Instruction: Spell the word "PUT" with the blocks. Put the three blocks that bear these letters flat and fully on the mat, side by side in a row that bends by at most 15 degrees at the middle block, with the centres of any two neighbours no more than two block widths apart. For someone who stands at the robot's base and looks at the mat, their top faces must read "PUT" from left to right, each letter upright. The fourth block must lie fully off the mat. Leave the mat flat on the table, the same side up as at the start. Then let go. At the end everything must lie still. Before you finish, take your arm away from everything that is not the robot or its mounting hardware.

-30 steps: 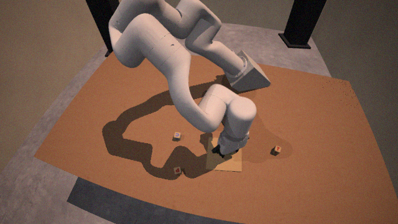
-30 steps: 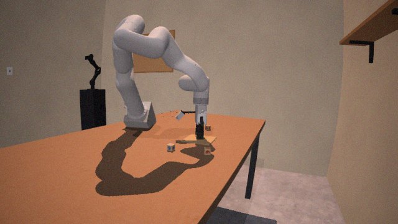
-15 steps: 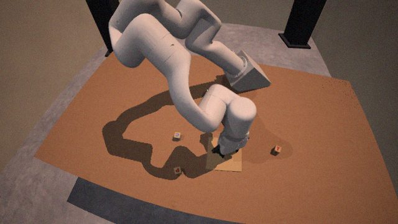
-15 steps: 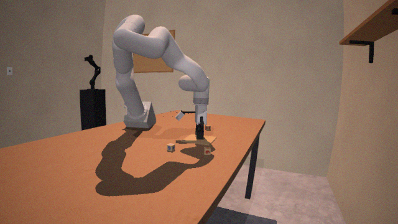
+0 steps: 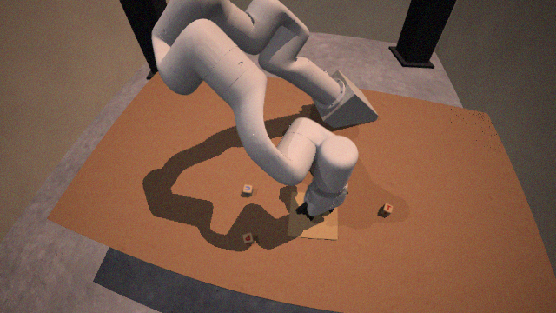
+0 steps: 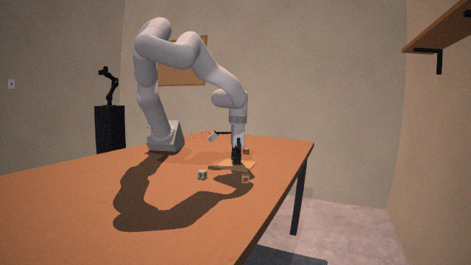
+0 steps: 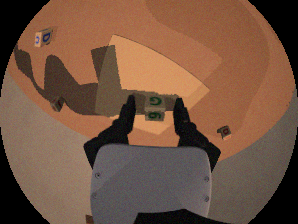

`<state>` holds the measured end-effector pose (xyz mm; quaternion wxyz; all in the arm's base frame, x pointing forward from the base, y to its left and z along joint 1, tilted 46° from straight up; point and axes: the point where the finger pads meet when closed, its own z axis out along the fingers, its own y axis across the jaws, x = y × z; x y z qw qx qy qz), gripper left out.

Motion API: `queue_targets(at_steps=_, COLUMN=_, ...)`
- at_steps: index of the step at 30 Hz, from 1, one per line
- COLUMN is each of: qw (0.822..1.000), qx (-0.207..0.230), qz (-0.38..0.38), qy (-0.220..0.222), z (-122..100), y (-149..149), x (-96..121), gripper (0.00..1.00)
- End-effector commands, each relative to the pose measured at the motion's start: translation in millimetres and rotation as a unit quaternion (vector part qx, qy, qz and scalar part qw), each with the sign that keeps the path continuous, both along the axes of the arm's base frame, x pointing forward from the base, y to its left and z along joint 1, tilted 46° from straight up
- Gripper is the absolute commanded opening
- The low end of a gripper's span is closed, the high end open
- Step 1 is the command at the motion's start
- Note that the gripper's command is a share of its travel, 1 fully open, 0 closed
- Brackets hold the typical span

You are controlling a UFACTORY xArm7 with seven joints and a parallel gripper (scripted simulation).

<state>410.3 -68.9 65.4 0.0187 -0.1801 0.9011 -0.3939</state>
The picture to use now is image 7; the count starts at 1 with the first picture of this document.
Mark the beige block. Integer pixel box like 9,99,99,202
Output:
50,96,64,112
220,126,231,141
145,95,166,121
35,28,53,47

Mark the orange flat mat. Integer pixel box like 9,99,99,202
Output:
95,34,210,135

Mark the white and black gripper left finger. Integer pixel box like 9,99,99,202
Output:
83,95,136,170

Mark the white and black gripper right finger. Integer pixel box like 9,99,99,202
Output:
173,97,221,173

